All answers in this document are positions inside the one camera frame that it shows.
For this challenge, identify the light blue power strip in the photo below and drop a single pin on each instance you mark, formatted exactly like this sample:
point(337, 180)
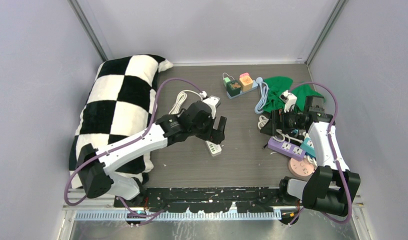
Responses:
point(254, 86)

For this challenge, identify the pink small plug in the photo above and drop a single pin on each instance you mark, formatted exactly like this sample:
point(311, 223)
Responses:
point(244, 75)

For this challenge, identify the light green small plug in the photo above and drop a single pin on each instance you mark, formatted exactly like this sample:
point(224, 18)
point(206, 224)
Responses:
point(226, 80)

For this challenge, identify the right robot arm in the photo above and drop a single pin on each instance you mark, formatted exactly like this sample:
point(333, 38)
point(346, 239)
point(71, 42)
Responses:
point(332, 187)

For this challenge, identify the orange cube adapter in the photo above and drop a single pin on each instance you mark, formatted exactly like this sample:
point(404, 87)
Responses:
point(246, 83)

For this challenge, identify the teal power strip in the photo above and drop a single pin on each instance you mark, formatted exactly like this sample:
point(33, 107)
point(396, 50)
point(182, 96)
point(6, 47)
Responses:
point(308, 147)

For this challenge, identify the white power strip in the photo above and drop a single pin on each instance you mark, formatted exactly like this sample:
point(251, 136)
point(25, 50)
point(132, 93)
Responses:
point(214, 149)

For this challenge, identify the purple power strip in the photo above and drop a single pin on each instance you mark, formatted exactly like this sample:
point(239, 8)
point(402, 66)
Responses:
point(287, 149)

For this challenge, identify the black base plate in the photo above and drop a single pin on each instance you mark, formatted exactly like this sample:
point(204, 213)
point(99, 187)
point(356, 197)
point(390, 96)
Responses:
point(260, 199)

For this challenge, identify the pink round socket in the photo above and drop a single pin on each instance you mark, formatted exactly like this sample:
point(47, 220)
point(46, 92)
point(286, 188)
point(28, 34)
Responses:
point(300, 168)

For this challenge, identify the green cloth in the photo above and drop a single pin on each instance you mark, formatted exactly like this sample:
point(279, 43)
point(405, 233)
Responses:
point(277, 85)

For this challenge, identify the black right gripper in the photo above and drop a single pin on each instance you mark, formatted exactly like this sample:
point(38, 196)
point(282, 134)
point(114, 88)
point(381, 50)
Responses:
point(276, 116)

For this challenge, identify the dark green cube adapter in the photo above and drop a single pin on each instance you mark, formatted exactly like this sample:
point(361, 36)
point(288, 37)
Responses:
point(233, 88)

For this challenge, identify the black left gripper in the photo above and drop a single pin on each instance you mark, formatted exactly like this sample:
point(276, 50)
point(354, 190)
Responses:
point(212, 135)

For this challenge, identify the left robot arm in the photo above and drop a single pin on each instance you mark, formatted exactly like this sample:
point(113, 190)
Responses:
point(97, 166)

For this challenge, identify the black white checkered pillow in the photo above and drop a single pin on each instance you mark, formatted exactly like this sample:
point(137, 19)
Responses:
point(120, 102)

